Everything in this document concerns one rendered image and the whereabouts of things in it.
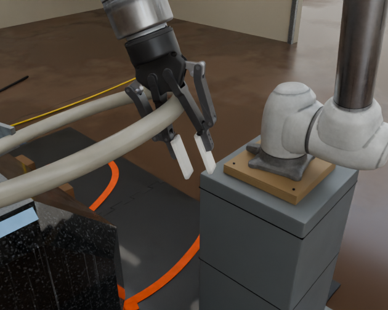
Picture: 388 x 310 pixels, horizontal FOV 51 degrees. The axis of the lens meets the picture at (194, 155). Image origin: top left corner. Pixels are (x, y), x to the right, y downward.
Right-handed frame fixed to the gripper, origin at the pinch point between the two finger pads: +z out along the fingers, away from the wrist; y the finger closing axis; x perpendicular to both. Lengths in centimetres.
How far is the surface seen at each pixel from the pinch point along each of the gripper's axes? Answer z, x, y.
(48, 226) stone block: 19, -24, 60
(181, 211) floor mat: 84, -140, 81
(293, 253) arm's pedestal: 55, -47, 1
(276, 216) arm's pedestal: 43, -49, 3
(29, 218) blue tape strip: 14, -21, 62
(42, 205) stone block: 14, -26, 61
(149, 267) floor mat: 87, -93, 85
